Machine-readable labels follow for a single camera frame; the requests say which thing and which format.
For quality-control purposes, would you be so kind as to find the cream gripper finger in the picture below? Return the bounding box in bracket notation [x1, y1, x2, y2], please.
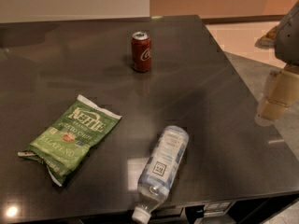
[263, 70, 279, 101]
[257, 63, 299, 120]

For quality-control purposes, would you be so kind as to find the clear plastic bottle blue label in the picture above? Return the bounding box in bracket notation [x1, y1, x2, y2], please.
[132, 125, 189, 224]

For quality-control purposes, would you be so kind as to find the red coke can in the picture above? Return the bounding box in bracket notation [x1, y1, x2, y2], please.
[131, 31, 151, 72]

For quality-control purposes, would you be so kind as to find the green Kettle chips bag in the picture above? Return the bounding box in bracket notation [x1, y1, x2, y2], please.
[18, 95, 121, 187]

